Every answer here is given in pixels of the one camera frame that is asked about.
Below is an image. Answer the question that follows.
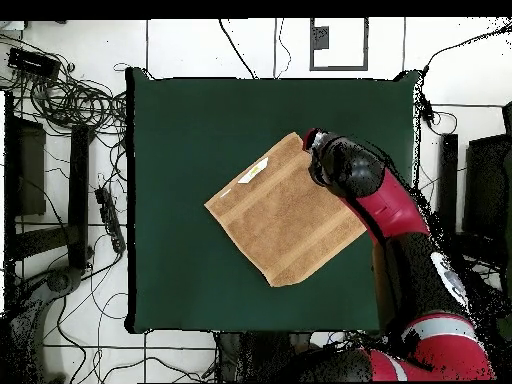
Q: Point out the black box device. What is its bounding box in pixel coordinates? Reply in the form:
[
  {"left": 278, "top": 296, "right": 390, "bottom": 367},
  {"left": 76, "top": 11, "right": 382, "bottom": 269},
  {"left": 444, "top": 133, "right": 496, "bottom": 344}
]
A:
[{"left": 7, "top": 46, "right": 62, "bottom": 81}]

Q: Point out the dark green table cloth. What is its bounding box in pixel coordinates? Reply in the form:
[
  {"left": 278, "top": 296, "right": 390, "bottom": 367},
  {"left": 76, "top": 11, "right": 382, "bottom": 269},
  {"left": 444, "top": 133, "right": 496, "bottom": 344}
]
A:
[{"left": 124, "top": 66, "right": 421, "bottom": 336}]

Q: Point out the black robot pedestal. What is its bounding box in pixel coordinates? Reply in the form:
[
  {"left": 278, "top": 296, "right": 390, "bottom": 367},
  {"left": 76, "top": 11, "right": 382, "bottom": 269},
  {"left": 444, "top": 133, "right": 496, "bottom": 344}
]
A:
[{"left": 215, "top": 331, "right": 313, "bottom": 383}]

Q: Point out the tangle of black cables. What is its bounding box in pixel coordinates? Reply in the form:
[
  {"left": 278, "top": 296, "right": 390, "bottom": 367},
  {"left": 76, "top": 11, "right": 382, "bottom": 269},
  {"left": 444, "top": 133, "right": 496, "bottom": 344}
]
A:
[{"left": 0, "top": 33, "right": 129, "bottom": 137}]

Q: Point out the grey rectangular frame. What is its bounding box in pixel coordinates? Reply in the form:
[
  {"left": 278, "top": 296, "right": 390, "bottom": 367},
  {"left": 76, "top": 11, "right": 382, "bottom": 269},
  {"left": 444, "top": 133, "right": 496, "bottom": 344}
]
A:
[{"left": 308, "top": 17, "right": 370, "bottom": 72}]

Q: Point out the black flat panel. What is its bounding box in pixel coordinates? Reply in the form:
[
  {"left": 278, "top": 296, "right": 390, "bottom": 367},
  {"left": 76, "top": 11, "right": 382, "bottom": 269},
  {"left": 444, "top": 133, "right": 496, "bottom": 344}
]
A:
[
  {"left": 462, "top": 133, "right": 511, "bottom": 241},
  {"left": 3, "top": 91, "right": 47, "bottom": 217}
]

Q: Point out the tan terry towel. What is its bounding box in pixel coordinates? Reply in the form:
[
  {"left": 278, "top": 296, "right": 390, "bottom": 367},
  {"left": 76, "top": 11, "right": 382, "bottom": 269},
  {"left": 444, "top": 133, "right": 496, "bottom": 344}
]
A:
[{"left": 203, "top": 131, "right": 368, "bottom": 288}]

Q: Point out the black upright post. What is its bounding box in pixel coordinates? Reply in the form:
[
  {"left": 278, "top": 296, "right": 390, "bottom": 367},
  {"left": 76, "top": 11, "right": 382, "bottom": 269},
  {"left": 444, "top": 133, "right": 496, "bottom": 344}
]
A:
[
  {"left": 437, "top": 132, "right": 460, "bottom": 241},
  {"left": 66, "top": 124, "right": 95, "bottom": 270}
]

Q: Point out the thick black cable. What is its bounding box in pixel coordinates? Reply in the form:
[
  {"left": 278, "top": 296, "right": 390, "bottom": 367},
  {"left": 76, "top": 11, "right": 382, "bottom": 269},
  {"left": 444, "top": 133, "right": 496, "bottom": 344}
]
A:
[{"left": 218, "top": 18, "right": 257, "bottom": 79}]

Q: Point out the grey stand base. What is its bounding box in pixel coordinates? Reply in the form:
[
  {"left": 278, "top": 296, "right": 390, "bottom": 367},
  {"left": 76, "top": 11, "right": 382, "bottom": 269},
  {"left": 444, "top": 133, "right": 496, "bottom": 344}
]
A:
[{"left": 7, "top": 265, "right": 83, "bottom": 383}]

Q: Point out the long black power strip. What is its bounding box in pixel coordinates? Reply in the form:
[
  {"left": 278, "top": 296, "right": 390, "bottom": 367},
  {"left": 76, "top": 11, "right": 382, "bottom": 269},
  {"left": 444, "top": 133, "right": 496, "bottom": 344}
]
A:
[{"left": 94, "top": 186, "right": 127, "bottom": 255}]

